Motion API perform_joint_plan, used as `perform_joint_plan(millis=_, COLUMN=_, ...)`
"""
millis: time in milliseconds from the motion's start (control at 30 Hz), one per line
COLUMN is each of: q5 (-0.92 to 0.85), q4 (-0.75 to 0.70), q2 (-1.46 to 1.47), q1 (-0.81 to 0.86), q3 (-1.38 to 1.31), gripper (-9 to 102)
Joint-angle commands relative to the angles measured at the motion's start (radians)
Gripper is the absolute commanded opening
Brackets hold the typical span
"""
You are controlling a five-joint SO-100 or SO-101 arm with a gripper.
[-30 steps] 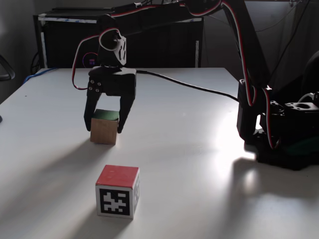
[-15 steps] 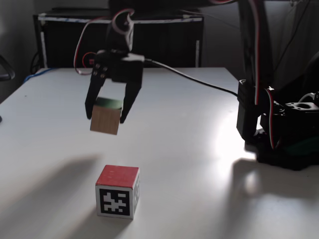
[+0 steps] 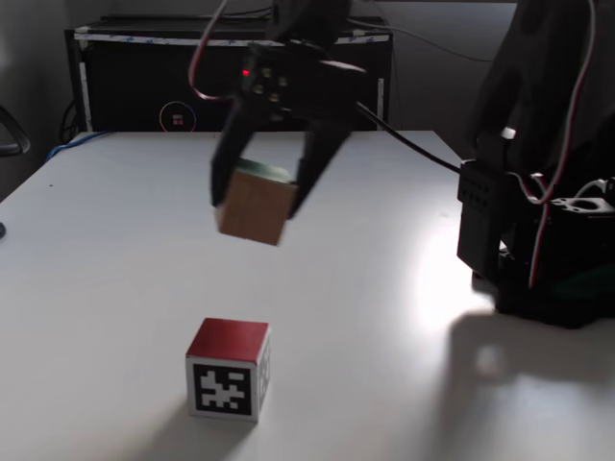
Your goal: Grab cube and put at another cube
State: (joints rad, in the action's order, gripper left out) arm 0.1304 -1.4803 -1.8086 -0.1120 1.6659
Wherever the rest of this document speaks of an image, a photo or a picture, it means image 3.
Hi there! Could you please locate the black computer case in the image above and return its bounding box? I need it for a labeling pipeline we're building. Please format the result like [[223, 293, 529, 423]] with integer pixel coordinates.
[[64, 13, 396, 133]]

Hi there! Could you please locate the black chair armrest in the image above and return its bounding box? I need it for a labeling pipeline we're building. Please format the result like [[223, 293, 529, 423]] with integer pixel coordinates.
[[0, 104, 32, 156]]

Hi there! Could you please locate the red-topped cube with marker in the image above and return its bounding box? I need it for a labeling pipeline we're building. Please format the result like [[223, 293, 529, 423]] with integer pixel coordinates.
[[184, 317, 272, 424]]

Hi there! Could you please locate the grey cable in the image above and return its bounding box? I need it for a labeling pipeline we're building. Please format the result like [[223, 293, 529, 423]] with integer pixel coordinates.
[[383, 23, 494, 63]]

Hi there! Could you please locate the red white black servo cable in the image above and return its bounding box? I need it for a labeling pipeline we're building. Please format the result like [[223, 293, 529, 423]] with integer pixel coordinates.
[[187, 0, 237, 102]]

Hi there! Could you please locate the blue cable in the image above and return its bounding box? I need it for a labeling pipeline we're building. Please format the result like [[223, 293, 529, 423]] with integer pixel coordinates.
[[46, 130, 114, 162]]

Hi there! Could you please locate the green-topped wooden cube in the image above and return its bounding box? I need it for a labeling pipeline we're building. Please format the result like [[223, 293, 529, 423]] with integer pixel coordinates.
[[214, 158, 300, 248]]

